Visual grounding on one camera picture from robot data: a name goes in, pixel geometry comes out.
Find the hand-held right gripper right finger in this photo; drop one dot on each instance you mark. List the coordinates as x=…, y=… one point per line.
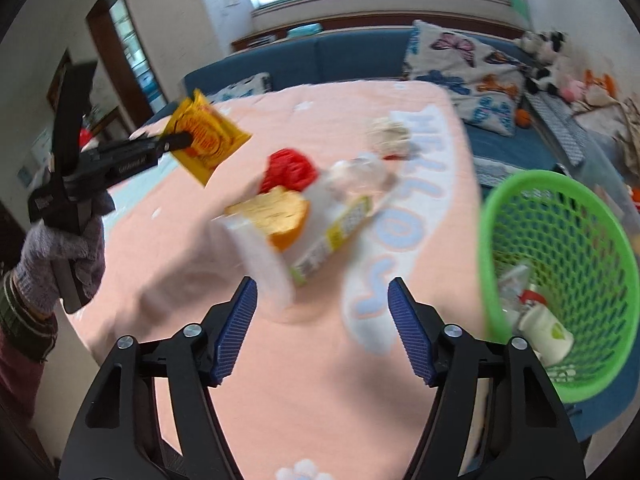
x=412, y=332

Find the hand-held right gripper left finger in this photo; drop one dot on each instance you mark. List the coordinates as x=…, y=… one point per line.
x=232, y=332

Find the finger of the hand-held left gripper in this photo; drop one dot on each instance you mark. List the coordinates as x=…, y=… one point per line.
x=137, y=157

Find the yellow snack wrapper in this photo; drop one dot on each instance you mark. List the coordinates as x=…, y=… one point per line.
x=210, y=135

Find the white package yellow label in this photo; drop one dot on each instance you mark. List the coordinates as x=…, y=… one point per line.
x=340, y=222

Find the white paper cup green leaf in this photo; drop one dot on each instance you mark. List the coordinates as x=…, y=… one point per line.
x=545, y=335

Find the green plastic basket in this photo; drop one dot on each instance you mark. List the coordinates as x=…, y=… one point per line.
x=575, y=220

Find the person's left forearm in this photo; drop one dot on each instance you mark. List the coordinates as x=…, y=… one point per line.
x=20, y=350

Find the person's left hand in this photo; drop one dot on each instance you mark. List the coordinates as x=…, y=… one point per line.
x=45, y=265

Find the white bottle red cap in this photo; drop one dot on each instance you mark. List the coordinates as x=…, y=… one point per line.
x=86, y=137

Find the small clear plastic cup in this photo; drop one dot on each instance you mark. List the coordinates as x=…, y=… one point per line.
x=512, y=285

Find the orange yellow wrapper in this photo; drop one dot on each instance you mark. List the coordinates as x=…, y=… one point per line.
x=275, y=215

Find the small butterfly print pillow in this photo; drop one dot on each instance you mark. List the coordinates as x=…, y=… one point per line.
x=242, y=87

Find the red crumpled wrapper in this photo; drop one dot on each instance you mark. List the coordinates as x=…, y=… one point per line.
x=290, y=170

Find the clear plastic container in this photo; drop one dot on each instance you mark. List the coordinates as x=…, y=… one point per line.
x=360, y=175

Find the flat box on sill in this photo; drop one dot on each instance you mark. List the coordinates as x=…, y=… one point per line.
x=257, y=41

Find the white round pastry packet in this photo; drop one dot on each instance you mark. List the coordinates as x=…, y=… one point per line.
x=389, y=136

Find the teal tissue pack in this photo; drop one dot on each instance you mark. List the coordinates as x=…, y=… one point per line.
x=304, y=30

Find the blue sofa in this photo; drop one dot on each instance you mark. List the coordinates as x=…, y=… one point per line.
x=350, y=55

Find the small orange ball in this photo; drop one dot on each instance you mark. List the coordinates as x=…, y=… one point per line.
x=523, y=117

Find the large butterfly print pillow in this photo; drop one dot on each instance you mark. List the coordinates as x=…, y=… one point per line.
x=465, y=67

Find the pink plush toy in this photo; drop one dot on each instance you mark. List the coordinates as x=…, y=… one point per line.
x=572, y=90

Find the beige cloth bag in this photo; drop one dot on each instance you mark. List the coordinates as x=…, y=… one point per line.
x=617, y=125

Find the black white cow plush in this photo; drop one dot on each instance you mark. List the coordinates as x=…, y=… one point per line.
x=547, y=57

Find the orange fox plush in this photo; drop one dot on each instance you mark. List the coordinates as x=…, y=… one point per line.
x=600, y=85

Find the brown door frame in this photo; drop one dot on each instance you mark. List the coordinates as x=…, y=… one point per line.
x=125, y=50

